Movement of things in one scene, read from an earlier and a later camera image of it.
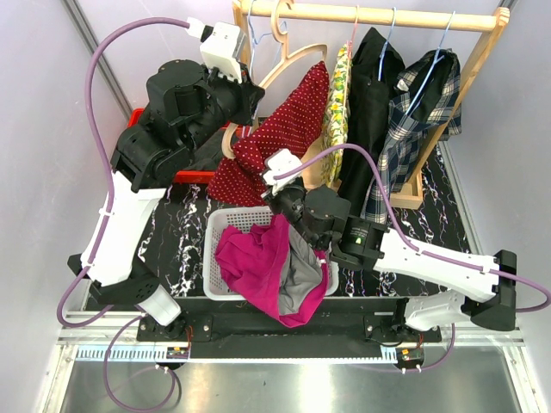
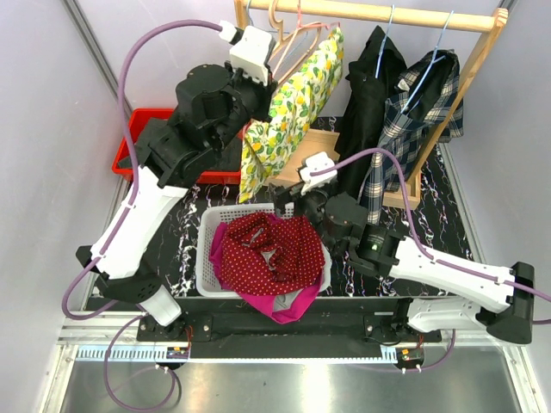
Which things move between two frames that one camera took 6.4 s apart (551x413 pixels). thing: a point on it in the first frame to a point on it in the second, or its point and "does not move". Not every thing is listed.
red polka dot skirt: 291,122 to 266,255
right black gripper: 273,200 does not move
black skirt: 374,63 does not move
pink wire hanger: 349,43 to 300,27
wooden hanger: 290,53 to 282,39
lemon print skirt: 336,132 to 269,145
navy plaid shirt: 426,107 does not move
